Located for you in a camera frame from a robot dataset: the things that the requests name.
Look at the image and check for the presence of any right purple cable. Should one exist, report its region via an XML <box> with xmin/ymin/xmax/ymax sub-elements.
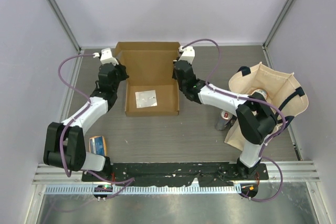
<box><xmin>185</xmin><ymin>39</ymin><xmax>287</xmax><ymax>203</ymax></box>

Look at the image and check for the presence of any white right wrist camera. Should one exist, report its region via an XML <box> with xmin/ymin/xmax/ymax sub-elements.
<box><xmin>178</xmin><ymin>46</ymin><xmax>195</xmax><ymax>64</ymax></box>

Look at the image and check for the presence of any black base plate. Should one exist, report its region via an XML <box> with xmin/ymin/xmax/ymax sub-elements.
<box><xmin>82</xmin><ymin>162</ymin><xmax>269</xmax><ymax>187</ymax></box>

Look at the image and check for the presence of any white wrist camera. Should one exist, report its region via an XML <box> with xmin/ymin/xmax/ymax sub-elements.
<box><xmin>93</xmin><ymin>48</ymin><xmax>119</xmax><ymax>66</ymax></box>
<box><xmin>178</xmin><ymin>46</ymin><xmax>195</xmax><ymax>64</ymax></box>

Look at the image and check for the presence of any clear plastic sachet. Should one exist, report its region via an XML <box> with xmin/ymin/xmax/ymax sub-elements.
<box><xmin>135</xmin><ymin>90</ymin><xmax>158</xmax><ymax>109</ymax></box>

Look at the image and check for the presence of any peach tube in bag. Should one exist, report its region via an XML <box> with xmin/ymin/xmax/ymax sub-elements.
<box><xmin>252</xmin><ymin>89</ymin><xmax>268</xmax><ymax>100</ymax></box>

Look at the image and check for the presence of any purple cable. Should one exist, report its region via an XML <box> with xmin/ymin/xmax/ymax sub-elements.
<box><xmin>57</xmin><ymin>54</ymin><xmax>136</xmax><ymax>199</ymax></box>
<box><xmin>185</xmin><ymin>39</ymin><xmax>287</xmax><ymax>203</ymax></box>

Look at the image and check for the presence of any yellow sponge with blue label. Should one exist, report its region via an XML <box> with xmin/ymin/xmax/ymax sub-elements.
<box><xmin>89</xmin><ymin>136</ymin><xmax>107</xmax><ymax>156</ymax></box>

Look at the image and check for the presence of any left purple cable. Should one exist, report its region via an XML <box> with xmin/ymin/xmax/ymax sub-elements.
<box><xmin>57</xmin><ymin>54</ymin><xmax>136</xmax><ymax>199</ymax></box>

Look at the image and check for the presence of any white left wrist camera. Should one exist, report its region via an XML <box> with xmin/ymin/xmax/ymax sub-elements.
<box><xmin>93</xmin><ymin>48</ymin><xmax>119</xmax><ymax>66</ymax></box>

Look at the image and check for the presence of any aluminium frame rail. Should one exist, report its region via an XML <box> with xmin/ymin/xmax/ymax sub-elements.
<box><xmin>32</xmin><ymin>161</ymin><xmax>320</xmax><ymax>185</ymax></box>

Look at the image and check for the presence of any brown cardboard box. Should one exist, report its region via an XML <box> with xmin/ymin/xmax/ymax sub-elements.
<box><xmin>114</xmin><ymin>42</ymin><xmax>180</xmax><ymax>116</ymax></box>

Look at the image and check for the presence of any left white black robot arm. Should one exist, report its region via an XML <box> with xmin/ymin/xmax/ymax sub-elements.
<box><xmin>44</xmin><ymin>63</ymin><xmax>129</xmax><ymax>182</ymax></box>

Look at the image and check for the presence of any silver red drink can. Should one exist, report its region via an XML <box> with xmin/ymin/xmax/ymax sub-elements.
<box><xmin>215</xmin><ymin>110</ymin><xmax>236</xmax><ymax>131</ymax></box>

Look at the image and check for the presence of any beige canvas tote bag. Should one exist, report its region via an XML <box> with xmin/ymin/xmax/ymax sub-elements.
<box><xmin>223</xmin><ymin>61</ymin><xmax>310</xmax><ymax>154</ymax></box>

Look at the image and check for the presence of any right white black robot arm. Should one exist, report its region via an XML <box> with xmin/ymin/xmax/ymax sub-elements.
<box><xmin>173</xmin><ymin>60</ymin><xmax>277</xmax><ymax>179</ymax></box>

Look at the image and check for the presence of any perforated cable duct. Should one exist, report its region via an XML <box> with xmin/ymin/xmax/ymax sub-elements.
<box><xmin>45</xmin><ymin>184</ymin><xmax>241</xmax><ymax>195</ymax></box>

